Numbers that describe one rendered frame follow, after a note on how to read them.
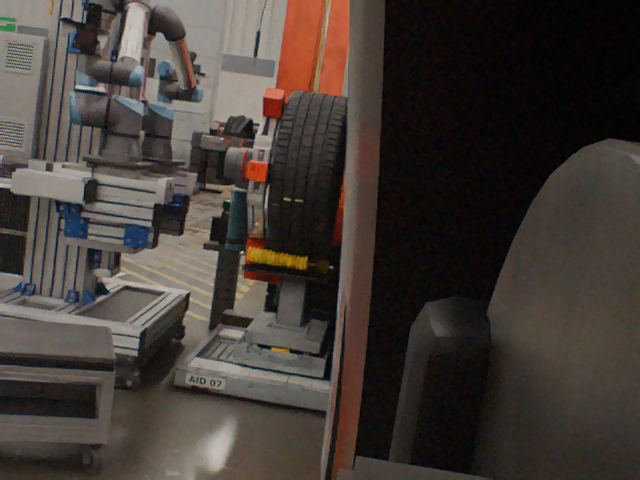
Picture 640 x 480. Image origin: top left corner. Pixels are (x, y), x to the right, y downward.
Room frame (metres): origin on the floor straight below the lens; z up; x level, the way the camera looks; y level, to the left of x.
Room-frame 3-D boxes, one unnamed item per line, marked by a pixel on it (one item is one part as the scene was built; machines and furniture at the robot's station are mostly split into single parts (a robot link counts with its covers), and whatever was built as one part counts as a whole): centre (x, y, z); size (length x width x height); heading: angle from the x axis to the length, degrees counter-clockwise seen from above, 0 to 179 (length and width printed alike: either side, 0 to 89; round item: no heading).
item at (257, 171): (3.04, 0.27, 0.85); 0.09 x 0.08 x 0.07; 176
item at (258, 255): (3.23, 0.17, 0.51); 0.29 x 0.06 x 0.06; 86
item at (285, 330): (3.35, 0.09, 0.32); 0.40 x 0.30 x 0.28; 176
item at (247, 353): (3.38, 0.09, 0.13); 0.50 x 0.36 x 0.10; 176
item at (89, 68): (2.78, 0.84, 1.12); 0.11 x 0.08 x 0.11; 102
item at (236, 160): (3.36, 0.33, 0.85); 0.21 x 0.14 x 0.14; 86
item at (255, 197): (3.36, 0.26, 0.85); 0.54 x 0.07 x 0.54; 176
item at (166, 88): (3.84, 0.81, 1.12); 0.11 x 0.08 x 0.11; 74
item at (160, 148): (3.56, 0.77, 0.87); 0.15 x 0.15 x 0.10
